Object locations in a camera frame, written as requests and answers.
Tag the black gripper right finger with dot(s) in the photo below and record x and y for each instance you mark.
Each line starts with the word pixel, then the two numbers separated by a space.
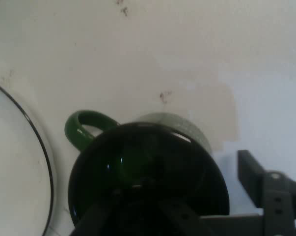
pixel 273 196

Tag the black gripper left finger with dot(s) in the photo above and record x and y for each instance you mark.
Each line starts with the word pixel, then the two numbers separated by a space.
pixel 98 216

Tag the green mug with white print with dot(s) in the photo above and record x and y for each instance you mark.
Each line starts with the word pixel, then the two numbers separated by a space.
pixel 150 157

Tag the white plate with black rim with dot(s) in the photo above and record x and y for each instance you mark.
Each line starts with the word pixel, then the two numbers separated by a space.
pixel 17 159

